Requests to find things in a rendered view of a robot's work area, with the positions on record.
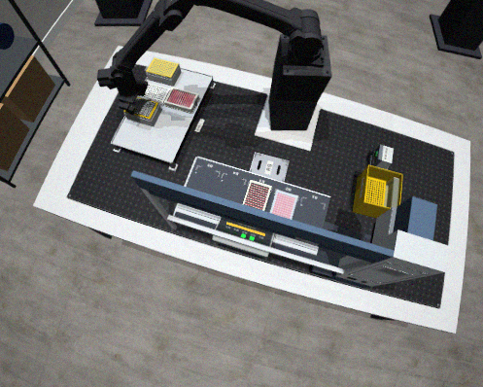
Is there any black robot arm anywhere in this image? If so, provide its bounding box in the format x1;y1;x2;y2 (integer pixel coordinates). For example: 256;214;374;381
97;0;326;97

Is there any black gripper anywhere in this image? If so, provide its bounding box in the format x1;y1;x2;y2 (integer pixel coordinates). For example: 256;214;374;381
118;79;148;115

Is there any yellow waste bin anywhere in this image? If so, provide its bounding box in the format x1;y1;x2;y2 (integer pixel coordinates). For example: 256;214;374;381
353;165;402;218

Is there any white trough reservoir with red liquid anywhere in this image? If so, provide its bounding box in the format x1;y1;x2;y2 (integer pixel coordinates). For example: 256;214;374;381
164;88;199;114

